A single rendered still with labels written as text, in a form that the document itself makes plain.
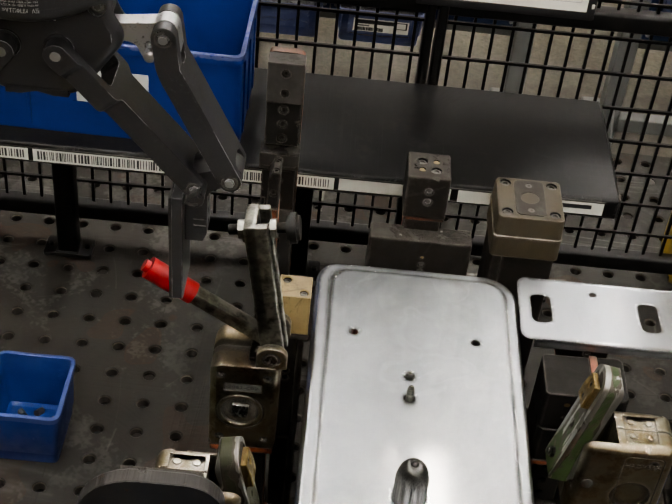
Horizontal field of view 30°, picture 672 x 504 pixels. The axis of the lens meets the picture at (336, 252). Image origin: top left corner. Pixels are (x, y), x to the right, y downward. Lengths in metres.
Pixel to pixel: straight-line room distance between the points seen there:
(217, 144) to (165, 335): 1.13
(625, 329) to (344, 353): 0.31
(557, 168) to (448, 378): 0.37
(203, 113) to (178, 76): 0.02
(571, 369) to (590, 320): 0.07
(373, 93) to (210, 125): 1.03
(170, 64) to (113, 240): 1.30
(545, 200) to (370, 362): 0.30
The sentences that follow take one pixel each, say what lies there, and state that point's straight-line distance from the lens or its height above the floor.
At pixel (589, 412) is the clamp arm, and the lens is 1.19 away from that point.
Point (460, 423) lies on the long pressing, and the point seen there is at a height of 1.00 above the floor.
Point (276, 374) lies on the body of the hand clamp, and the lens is 1.22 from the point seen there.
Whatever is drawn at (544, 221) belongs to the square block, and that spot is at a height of 1.06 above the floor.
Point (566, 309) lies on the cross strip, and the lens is 1.41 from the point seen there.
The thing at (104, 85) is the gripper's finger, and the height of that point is 1.58.
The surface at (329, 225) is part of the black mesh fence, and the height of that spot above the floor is 0.76.
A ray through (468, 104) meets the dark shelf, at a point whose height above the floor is 1.03.
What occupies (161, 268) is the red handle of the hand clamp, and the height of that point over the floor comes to 1.15.
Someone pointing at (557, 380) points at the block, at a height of 0.98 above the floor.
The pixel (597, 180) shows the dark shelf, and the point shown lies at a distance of 1.56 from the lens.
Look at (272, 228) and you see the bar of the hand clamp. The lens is 1.12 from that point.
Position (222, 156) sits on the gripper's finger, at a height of 1.55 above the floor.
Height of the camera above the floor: 1.92
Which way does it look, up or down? 40 degrees down
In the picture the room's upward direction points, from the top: 6 degrees clockwise
